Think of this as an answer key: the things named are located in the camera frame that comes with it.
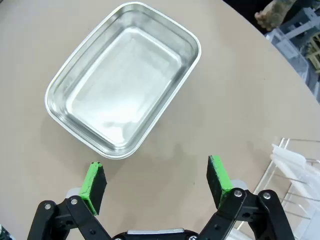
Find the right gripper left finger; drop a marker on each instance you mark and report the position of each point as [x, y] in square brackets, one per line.
[93, 190]

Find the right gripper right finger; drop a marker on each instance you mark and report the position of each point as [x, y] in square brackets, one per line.
[220, 180]

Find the clear plastic clip lid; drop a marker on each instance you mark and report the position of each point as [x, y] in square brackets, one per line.
[302, 180]
[287, 156]

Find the rectangular stainless steel container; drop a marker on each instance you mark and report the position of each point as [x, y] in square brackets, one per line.
[120, 80]

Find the person's tattooed right forearm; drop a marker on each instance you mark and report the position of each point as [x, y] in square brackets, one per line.
[280, 11]

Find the person's tattooed right hand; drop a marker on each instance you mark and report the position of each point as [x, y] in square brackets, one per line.
[264, 19]

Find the grey plastic crate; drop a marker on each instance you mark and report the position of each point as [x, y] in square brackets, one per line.
[300, 23]

